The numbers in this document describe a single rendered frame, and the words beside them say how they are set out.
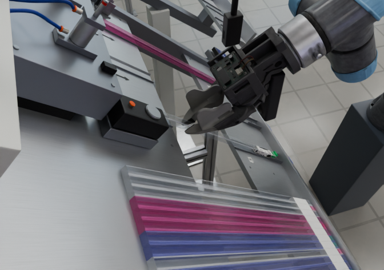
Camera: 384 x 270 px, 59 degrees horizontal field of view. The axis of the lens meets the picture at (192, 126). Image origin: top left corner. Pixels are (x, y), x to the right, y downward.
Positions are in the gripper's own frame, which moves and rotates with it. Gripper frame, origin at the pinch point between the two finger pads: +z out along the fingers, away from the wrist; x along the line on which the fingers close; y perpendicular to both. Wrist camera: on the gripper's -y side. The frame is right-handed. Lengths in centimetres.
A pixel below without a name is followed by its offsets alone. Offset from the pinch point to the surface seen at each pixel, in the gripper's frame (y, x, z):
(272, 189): -19.0, 10.2, -4.2
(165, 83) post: -44, -56, 14
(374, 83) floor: -151, -61, -70
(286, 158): -31.0, 1.1, -9.1
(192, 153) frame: -61, -34, 21
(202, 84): -14.0, -18.7, -2.9
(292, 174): -31.2, 5.3, -8.5
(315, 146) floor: -123, -35, -21
